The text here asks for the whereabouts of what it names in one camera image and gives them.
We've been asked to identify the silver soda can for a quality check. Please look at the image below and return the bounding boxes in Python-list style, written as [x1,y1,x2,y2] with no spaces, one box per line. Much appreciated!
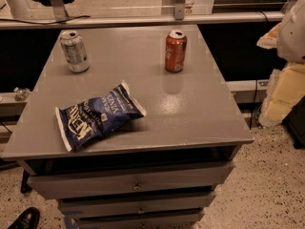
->
[59,31,90,73]

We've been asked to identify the crumpled clear plastic object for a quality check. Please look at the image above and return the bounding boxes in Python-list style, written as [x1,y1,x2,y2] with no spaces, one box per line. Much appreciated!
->
[13,87,31,101]

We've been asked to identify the black dangling cable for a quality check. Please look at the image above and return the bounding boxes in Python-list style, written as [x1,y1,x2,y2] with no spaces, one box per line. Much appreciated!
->
[249,79,259,131]

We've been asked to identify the grey drawer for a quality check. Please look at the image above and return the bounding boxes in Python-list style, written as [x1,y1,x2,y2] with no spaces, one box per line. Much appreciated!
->
[77,209,203,229]
[59,191,215,219]
[29,161,234,199]

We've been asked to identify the middle grey drawer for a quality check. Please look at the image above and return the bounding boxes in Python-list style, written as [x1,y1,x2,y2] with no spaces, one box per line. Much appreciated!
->
[59,191,215,219]

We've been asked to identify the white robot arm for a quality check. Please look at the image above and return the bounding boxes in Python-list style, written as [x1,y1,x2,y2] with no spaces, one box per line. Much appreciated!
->
[256,0,305,127]

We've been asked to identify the bottom grey drawer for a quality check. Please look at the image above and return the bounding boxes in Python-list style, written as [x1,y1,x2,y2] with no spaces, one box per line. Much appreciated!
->
[77,209,203,229]

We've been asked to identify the metal upright bracket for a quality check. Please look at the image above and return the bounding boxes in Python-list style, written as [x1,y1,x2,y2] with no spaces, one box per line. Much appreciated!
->
[50,0,68,21]

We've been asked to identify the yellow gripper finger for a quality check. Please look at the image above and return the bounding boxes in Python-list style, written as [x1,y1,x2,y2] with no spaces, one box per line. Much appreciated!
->
[256,23,281,50]
[258,62,305,127]

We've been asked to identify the grey metal rail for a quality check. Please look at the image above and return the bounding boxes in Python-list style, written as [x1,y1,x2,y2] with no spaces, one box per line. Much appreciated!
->
[0,11,284,30]

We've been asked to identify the red coke can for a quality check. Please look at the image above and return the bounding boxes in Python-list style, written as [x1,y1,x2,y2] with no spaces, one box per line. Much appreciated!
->
[165,30,187,73]

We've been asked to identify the blue chip bag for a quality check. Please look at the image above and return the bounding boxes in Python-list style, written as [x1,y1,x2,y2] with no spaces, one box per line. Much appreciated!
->
[55,81,147,152]

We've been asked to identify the top grey drawer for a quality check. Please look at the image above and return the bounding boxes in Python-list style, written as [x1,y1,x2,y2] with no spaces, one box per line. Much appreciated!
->
[29,161,234,199]

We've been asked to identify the black shoe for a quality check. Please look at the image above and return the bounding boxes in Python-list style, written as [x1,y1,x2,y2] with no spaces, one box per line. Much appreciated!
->
[8,207,40,229]

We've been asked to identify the grey drawer cabinet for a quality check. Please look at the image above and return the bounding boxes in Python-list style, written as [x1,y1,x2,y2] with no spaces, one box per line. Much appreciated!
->
[3,25,252,229]

